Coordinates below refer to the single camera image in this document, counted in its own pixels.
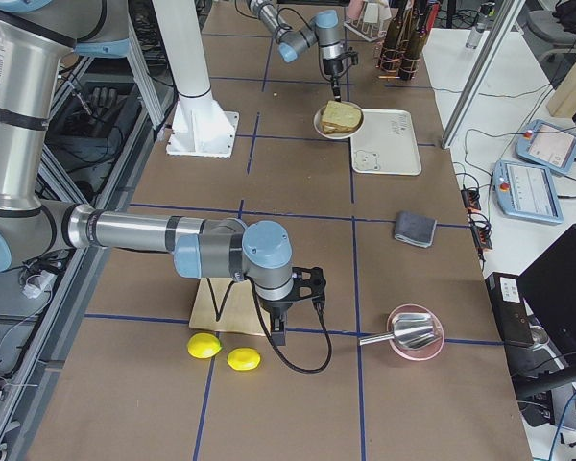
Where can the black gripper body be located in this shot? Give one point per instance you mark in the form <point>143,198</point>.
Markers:
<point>332,65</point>
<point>275,307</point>

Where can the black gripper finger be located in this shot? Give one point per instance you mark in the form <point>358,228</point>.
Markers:
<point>336,87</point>
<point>278,333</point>

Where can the bread slice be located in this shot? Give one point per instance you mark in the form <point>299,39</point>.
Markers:
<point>334,129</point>
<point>342,116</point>

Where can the white round plate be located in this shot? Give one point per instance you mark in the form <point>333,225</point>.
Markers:
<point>317,123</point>

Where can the cream bear serving tray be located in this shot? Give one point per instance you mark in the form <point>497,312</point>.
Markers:
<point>385,144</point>

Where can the yellow lemon half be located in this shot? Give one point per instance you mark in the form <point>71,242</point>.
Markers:
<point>243,359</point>

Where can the wooden cutting board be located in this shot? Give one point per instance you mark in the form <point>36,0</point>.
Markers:
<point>239,314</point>

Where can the green wine bottle left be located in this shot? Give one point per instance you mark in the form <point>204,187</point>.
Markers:
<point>392,33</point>

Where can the green wine bottle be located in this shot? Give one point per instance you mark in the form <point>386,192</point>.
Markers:
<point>392,33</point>
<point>418,34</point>

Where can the pink cup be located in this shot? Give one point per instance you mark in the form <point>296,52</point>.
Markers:
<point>354,9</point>

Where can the whole yellow lemon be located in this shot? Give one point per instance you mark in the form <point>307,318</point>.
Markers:
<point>203,345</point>

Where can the green wine bottle middle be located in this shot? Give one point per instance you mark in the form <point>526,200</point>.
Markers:
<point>418,34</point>

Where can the metal scoop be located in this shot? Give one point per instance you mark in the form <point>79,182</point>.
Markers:
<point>409,330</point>

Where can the pink bowl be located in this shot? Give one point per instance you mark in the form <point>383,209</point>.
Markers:
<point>426,353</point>

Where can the grey folded cloth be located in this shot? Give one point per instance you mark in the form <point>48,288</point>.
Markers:
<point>414,229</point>

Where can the far blue teach pendant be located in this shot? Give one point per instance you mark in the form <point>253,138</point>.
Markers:
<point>548,145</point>

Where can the blue teach pendant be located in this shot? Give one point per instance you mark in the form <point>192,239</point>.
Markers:
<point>526,191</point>
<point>548,145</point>

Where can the near blue teach pendant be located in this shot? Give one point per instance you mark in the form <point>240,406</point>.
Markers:
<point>526,191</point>

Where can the black box with label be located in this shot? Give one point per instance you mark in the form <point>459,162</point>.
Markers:
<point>509,310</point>

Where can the black laptop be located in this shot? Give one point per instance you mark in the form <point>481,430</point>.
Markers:
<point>548,285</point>

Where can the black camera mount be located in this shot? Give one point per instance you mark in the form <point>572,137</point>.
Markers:
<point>308,284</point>

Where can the white wire dish rack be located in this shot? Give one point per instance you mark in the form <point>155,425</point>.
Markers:
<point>373,22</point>

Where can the copper wire bottle rack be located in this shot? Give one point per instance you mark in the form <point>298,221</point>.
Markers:
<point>406,69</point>

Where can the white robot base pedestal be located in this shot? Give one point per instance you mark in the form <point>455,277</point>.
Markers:
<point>200,126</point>

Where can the aluminium frame post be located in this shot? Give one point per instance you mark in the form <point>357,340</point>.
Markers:
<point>502,26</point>

